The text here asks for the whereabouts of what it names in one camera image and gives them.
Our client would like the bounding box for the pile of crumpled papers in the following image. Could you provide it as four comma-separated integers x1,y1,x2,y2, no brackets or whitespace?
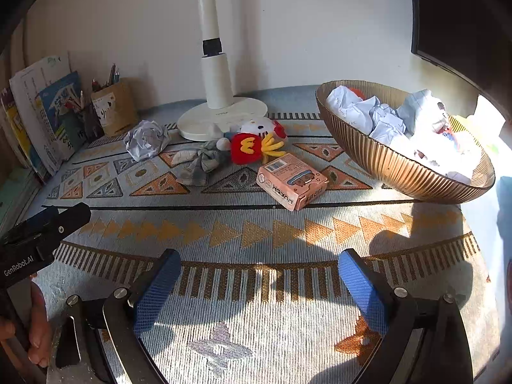
324,85,484,187

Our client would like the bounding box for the brown ribbed bowl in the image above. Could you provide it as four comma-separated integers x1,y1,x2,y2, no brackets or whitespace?
315,81,496,204

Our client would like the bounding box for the patterned woven table mat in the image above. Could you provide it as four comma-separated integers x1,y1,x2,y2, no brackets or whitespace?
0,84,505,384

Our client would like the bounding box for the row of leaning books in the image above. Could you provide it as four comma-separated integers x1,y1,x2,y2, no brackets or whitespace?
9,51,73,172

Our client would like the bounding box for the bundle of pens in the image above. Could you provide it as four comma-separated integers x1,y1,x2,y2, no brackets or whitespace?
91,63,121,91

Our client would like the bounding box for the yellow cover book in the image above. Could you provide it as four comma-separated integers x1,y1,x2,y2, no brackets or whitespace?
0,88,44,180

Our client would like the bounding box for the pink cardboard box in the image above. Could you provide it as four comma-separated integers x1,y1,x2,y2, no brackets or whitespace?
256,156,329,212

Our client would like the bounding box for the beige curtain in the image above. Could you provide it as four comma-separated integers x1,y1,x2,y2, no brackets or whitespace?
0,16,32,100

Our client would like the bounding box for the bundle of coloured pencils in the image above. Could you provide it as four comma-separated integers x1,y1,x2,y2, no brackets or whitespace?
66,90,86,113

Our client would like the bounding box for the crumpled white paper ball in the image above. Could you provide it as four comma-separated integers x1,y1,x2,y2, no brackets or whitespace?
123,120,172,163

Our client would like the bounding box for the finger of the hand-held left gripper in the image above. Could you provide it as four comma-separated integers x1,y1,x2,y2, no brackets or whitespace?
6,207,57,243
48,203,92,245

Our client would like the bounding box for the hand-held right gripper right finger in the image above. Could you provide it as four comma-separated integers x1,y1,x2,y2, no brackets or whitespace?
337,248,475,384

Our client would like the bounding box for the white cat plush red outfit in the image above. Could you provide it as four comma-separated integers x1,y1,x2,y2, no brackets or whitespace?
208,116,289,165

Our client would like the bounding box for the black mesh pen holder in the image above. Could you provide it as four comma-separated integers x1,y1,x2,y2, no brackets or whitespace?
78,106,105,142

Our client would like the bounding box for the brown paper pen holder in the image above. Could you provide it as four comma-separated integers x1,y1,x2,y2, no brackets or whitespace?
91,78,139,137

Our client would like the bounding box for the person's left hand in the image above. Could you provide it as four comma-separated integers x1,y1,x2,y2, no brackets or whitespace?
0,282,53,368

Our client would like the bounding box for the grey striped sock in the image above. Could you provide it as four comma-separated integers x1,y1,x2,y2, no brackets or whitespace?
170,140,233,187

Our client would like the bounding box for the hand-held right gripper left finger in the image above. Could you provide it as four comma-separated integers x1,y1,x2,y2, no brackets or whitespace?
48,248,182,384

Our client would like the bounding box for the green book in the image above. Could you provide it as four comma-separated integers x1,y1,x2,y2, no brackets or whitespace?
0,166,41,233

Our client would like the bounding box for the blue picture book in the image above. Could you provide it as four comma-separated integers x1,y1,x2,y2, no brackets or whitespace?
38,71,91,163

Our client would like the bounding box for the black monitor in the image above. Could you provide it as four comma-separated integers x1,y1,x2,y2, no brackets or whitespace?
408,0,512,108

